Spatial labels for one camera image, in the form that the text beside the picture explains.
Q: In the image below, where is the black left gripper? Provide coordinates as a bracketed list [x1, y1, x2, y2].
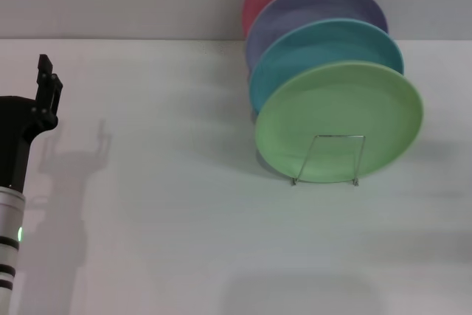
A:
[0, 54, 64, 194]

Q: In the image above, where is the green plate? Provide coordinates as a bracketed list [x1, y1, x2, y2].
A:
[254, 62, 424, 185]

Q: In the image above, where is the blue plate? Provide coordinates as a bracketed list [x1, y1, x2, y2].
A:
[249, 18, 405, 113]

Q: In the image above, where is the purple plate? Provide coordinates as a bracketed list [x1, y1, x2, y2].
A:
[245, 0, 389, 69]

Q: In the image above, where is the metal wire plate rack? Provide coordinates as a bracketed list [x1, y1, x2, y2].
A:
[290, 134, 367, 187]

